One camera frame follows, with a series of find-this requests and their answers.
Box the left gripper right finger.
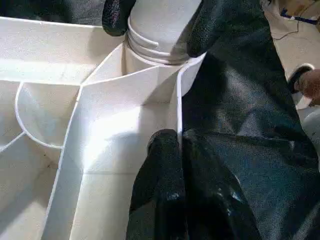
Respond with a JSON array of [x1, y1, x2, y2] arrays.
[[181, 128, 263, 240]]

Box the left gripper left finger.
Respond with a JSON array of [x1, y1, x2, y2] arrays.
[[125, 129, 189, 240]]

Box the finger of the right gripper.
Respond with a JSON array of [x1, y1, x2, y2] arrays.
[[101, 0, 138, 37], [186, 0, 266, 59]]

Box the white plastic table leg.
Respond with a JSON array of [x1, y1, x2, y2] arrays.
[[124, 0, 203, 66]]

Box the black work mat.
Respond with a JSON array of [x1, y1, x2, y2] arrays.
[[0, 0, 320, 240]]

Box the white plastic table top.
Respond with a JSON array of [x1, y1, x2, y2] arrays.
[[0, 16, 207, 240]]

